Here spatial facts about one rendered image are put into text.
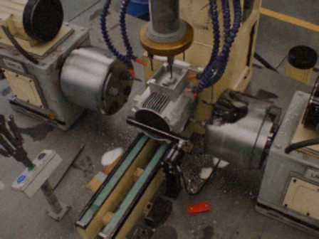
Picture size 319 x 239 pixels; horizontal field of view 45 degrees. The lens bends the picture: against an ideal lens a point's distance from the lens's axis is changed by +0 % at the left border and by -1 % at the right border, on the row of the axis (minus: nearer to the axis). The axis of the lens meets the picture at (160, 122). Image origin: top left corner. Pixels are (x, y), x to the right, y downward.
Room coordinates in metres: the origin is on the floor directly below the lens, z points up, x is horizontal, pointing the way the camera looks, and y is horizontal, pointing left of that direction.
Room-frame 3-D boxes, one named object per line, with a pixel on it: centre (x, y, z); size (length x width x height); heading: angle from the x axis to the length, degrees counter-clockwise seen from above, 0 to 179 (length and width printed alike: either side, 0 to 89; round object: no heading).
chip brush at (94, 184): (0.90, 0.23, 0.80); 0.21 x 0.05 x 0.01; 139
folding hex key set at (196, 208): (0.70, -0.11, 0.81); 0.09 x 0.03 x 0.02; 96
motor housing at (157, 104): (1.03, -0.02, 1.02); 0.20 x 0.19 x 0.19; 147
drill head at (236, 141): (0.85, -0.31, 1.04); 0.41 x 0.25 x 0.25; 57
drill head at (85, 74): (1.22, 0.27, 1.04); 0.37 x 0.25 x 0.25; 57
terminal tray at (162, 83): (1.06, -0.05, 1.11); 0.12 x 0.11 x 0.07; 147
